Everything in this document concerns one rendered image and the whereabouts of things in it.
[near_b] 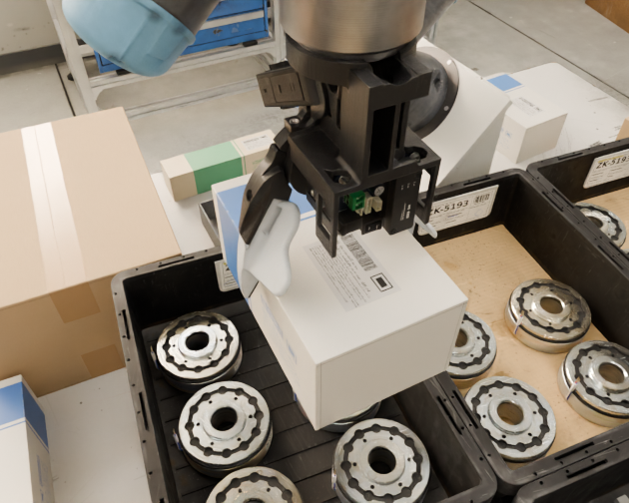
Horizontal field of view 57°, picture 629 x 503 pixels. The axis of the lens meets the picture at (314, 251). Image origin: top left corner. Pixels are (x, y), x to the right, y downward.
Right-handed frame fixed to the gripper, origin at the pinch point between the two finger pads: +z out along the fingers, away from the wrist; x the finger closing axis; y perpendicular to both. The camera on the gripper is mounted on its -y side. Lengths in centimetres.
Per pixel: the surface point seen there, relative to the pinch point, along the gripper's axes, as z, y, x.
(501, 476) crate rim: 18.3, 16.3, 10.0
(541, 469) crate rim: 18.3, 17.4, 13.8
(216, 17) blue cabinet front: 69, -195, 52
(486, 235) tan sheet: 29, -17, 37
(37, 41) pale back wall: 101, -280, -16
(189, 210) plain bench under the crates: 42, -58, 0
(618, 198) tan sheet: 29, -14, 63
